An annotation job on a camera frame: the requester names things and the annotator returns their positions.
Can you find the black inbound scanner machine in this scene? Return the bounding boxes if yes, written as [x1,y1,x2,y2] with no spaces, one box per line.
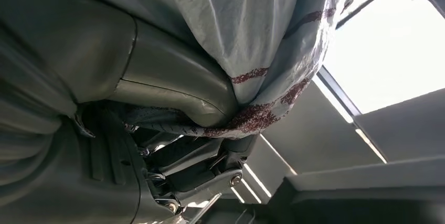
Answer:
[266,175,445,224]

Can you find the dark window frame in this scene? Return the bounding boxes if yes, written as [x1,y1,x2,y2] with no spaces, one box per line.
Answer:
[313,0,445,119]

